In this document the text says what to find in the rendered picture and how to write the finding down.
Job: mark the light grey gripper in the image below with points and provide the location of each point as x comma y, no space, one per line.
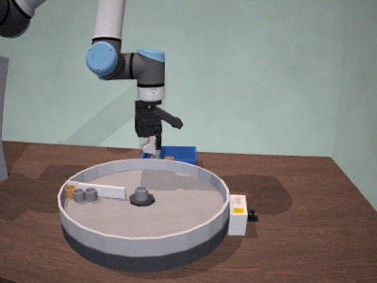
148,125

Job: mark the grey metal bushing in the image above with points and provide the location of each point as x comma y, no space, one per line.
91,194
141,193
79,195

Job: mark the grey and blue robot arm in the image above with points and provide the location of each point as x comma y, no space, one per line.
148,67

